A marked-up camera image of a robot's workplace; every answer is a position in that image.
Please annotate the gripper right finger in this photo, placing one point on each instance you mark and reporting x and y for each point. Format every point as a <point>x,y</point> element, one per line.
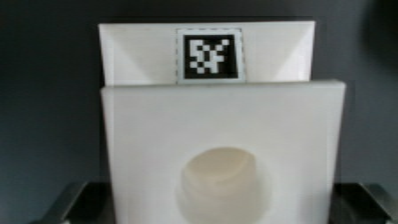
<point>378,205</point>

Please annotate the white lamp base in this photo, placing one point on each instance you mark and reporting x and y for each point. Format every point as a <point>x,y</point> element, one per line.
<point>223,123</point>

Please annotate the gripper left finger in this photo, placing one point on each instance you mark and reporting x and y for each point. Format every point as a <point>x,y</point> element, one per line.
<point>56,215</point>

